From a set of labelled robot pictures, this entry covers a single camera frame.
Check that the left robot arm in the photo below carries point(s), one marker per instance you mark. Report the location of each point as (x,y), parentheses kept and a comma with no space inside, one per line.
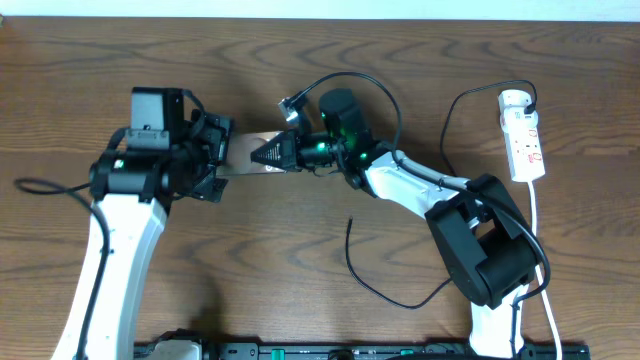
(142,171)

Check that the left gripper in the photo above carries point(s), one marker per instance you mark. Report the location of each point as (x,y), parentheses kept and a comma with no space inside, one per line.
(216,163)

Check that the white power strip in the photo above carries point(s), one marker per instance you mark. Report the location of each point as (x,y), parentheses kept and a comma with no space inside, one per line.
(523,148)

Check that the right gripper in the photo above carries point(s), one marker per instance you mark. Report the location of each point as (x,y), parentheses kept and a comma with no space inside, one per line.
(288,146)

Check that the white charger plug adapter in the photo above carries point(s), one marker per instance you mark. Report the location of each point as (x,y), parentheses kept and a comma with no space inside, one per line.
(514,117)

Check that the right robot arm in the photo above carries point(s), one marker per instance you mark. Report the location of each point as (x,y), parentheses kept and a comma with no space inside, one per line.
(488,249)

